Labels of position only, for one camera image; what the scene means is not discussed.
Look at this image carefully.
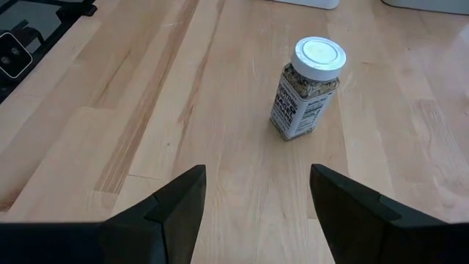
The white-lidded spice jar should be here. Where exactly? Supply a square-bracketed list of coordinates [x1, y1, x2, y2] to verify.
[270, 35, 347, 142]

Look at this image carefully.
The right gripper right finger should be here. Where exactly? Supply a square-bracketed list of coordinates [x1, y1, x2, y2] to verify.
[309, 163, 469, 264]

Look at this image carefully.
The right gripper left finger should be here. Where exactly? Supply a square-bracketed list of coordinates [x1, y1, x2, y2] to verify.
[0, 164, 207, 264]

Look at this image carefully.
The black box white edge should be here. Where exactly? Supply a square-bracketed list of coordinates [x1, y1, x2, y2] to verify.
[0, 32, 34, 80]

